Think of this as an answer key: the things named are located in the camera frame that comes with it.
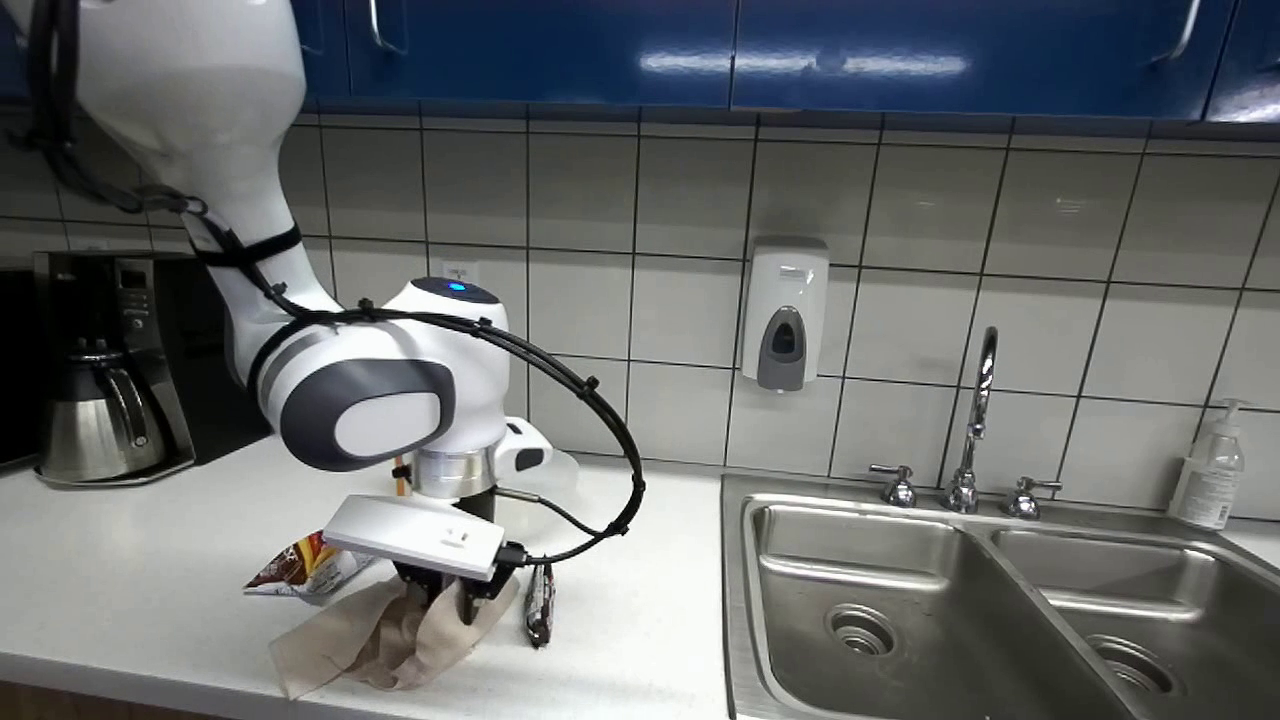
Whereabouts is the clear pump bottle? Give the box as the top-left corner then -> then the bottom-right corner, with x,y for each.
1167,398 -> 1252,531

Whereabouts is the blue cabinet door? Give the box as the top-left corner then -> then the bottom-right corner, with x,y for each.
1204,0 -> 1280,127
343,0 -> 739,110
290,0 -> 352,101
732,0 -> 1237,122

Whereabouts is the black coffee maker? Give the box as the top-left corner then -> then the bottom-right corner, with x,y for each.
33,250 -> 273,490

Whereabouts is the dark candy bar wrapper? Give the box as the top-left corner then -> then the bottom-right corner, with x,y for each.
523,562 -> 557,649

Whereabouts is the steel double sink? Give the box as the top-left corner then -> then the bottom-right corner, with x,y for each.
721,473 -> 1280,720

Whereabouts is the black appliance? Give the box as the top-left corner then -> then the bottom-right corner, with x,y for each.
0,267 -> 43,473

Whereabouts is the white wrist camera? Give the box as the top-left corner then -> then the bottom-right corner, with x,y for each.
322,493 -> 507,583

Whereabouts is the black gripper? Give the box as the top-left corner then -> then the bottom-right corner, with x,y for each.
392,486 -> 501,628

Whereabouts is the chrome tap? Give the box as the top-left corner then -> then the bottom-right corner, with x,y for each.
867,326 -> 1064,521

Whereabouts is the beige paper towel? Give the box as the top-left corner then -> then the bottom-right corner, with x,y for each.
267,574 -> 522,701

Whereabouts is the white wall soap dispenser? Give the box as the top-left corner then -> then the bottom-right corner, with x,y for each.
740,236 -> 831,393

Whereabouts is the red and white snack packet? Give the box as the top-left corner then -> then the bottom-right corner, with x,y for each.
243,531 -> 378,607

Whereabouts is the steel coffee carafe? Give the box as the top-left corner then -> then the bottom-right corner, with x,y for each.
38,340 -> 168,484

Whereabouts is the blue wall cabinet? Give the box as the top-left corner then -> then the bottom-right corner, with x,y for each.
0,0 -> 1280,127

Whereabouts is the silver cabinet door handle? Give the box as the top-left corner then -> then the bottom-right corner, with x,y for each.
1148,0 -> 1203,67
366,0 -> 408,57

